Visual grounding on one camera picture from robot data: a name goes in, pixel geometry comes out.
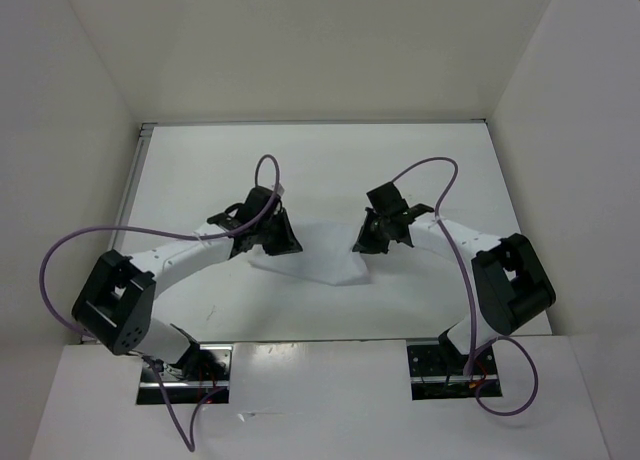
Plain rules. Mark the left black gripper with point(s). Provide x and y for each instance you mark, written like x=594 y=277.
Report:
x=288 y=243

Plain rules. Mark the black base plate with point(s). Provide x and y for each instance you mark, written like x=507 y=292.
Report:
x=201 y=376
x=432 y=378

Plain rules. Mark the white skirt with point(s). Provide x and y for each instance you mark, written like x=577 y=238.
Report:
x=327 y=256

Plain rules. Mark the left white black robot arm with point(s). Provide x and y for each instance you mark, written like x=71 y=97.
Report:
x=116 y=303

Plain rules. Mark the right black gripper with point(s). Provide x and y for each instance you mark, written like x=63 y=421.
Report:
x=365 y=243

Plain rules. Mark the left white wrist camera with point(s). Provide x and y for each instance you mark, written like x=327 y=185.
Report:
x=279 y=190

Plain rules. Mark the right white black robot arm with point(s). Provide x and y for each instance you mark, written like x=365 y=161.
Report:
x=504 y=275

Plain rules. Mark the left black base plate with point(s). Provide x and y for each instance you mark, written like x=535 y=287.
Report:
x=201 y=376

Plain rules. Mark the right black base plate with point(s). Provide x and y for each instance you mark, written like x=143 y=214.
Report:
x=432 y=378

